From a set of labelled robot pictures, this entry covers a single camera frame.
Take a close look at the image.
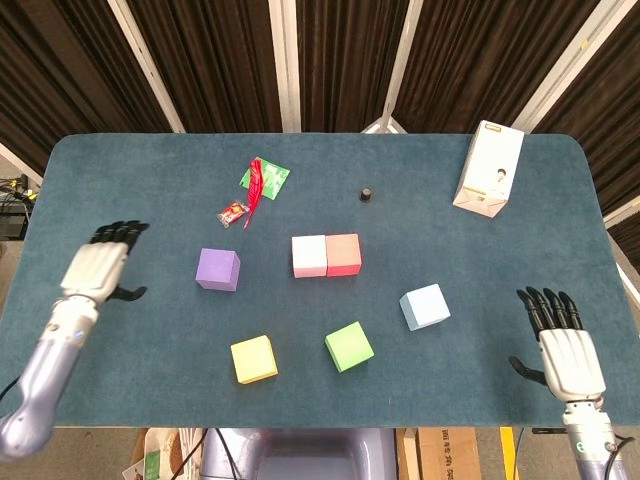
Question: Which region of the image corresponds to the red foam cube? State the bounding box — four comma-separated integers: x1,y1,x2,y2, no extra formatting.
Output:
325,233,362,278

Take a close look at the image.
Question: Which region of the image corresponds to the wooden plank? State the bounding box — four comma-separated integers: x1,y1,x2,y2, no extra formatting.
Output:
396,428,420,480

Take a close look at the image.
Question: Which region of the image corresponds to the green paper packet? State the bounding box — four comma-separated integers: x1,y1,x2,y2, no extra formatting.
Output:
236,158,292,201

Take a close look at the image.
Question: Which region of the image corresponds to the red candy wrapper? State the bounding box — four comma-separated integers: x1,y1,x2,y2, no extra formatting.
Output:
216,199,250,229

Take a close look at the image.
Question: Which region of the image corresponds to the pink foam cube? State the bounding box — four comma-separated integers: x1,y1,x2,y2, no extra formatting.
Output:
291,234,330,279

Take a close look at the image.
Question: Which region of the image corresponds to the green foam cube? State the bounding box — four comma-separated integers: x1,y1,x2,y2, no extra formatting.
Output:
324,320,375,374

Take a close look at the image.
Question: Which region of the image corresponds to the white green paper bag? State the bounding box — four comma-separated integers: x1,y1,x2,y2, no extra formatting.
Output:
122,428,206,480

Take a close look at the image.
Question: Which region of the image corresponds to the yellow foam cube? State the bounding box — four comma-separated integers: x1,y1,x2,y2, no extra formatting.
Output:
230,334,279,385

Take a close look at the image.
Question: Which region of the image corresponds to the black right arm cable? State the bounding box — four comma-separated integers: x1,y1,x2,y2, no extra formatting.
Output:
602,435,635,480

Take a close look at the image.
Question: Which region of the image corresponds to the dark brown curtain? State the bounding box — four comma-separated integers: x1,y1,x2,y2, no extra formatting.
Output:
0,0,640,241

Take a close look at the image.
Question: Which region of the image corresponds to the brown cardboard box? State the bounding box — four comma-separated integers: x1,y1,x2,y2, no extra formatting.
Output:
416,428,484,480

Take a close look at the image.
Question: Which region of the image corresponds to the grey robot torso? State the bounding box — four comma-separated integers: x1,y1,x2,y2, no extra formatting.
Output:
199,427,399,480

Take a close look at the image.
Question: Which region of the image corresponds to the white carton box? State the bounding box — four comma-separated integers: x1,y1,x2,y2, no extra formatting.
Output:
452,119,526,221

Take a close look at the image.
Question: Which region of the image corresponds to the metal stand foot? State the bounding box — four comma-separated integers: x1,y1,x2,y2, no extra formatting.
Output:
359,113,409,135

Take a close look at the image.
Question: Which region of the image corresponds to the red feather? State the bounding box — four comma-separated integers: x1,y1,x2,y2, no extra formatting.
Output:
243,156,266,231

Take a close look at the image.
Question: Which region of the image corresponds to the black torso cable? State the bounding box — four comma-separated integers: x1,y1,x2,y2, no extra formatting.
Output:
214,428,241,480

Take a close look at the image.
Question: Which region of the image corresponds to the teal felt table cover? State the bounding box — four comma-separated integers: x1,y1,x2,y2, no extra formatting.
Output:
0,132,627,430

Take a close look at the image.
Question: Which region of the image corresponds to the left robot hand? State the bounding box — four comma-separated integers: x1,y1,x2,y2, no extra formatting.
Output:
59,219,151,306

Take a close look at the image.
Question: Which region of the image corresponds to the light blue foam cube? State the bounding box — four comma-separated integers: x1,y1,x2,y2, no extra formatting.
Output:
398,283,452,332

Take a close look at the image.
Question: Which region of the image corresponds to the white frame post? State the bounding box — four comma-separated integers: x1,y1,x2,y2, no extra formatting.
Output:
512,0,631,134
268,0,303,134
602,197,640,227
0,141,45,187
382,0,426,121
107,0,186,134

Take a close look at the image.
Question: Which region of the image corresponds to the purple foam cube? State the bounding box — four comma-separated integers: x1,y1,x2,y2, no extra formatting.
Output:
194,247,242,293

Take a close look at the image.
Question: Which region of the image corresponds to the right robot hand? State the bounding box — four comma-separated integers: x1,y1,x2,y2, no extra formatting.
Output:
508,286,607,401

